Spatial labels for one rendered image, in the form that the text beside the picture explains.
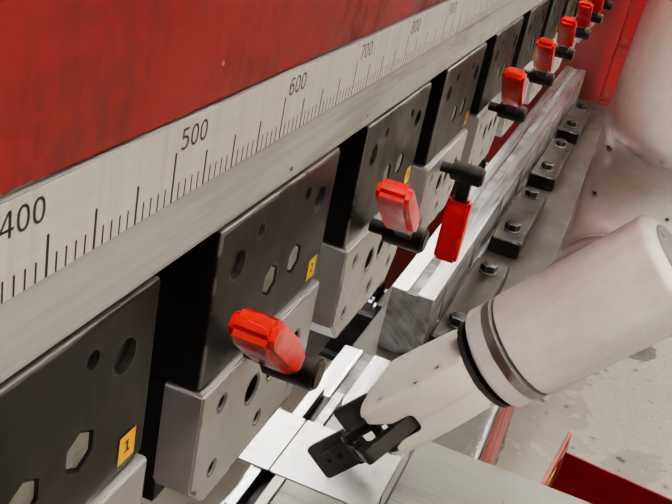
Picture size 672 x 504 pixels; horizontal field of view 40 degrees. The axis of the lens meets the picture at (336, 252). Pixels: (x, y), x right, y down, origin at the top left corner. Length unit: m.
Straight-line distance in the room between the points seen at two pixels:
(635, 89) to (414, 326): 0.67
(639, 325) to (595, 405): 2.38
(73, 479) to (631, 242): 0.42
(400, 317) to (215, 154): 0.87
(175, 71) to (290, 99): 0.12
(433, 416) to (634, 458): 2.17
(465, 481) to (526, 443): 1.89
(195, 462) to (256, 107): 0.18
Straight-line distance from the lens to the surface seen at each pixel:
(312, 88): 0.46
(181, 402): 0.46
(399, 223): 0.59
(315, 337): 0.75
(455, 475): 0.86
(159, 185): 0.34
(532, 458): 2.70
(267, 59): 0.40
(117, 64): 0.30
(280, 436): 0.85
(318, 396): 0.91
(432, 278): 1.26
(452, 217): 0.85
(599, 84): 2.85
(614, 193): 0.74
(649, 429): 3.03
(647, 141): 0.62
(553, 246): 1.73
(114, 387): 0.36
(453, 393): 0.70
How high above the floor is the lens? 1.51
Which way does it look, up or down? 25 degrees down
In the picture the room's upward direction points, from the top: 12 degrees clockwise
